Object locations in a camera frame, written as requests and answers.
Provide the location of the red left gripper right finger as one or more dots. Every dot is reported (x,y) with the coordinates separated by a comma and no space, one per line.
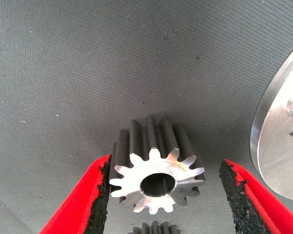
(258,207)

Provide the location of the dark table cloth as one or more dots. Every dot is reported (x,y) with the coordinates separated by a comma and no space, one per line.
(88,61)

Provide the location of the steel planetary gear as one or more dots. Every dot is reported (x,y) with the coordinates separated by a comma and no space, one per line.
(131,178)
(153,229)

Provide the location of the round metal carrier plate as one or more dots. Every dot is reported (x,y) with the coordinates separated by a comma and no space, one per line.
(278,146)

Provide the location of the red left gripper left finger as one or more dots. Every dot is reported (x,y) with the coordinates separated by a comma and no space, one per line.
(75,207)

